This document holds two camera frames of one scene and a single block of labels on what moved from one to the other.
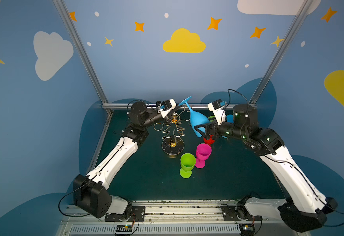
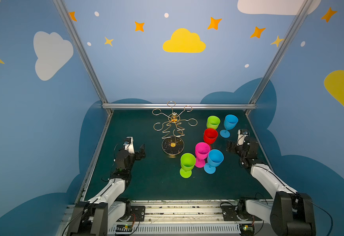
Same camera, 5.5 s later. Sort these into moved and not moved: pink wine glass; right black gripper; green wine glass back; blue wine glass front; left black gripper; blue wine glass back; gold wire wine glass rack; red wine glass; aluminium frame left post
Moved: left black gripper; blue wine glass back; right black gripper
Not moved: aluminium frame left post; blue wine glass front; red wine glass; gold wire wine glass rack; green wine glass back; pink wine glass
